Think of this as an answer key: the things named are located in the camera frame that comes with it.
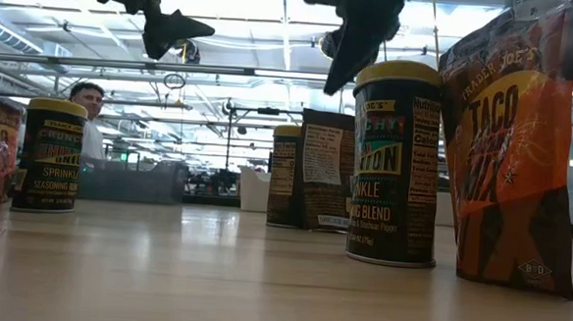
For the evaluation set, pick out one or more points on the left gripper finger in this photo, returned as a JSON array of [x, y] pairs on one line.
[[170, 29]]

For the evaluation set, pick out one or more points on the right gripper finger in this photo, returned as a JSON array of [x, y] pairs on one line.
[[366, 37]]

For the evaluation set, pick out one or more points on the yellow-lid seasoning can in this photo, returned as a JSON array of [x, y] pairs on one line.
[[394, 176], [285, 180], [48, 167]]

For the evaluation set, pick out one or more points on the grey overhead metal beam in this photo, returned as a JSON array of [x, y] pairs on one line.
[[124, 64]]

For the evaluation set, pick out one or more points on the person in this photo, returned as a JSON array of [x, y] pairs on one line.
[[92, 98]]

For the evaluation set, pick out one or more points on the grey translucent plastic bin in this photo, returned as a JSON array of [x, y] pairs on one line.
[[133, 182]]

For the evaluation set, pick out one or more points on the black background rig frame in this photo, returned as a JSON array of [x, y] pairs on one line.
[[268, 111]]

